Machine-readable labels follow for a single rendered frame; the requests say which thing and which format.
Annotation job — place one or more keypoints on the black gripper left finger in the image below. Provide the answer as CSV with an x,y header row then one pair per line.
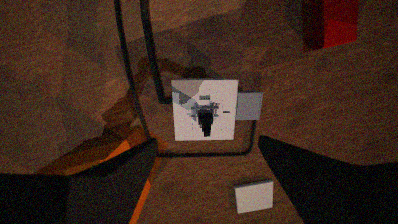
x,y
107,193

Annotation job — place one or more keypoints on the red rectangular block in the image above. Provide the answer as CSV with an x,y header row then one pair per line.
x,y
334,22

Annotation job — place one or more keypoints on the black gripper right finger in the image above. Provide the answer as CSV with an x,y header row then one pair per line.
x,y
324,190

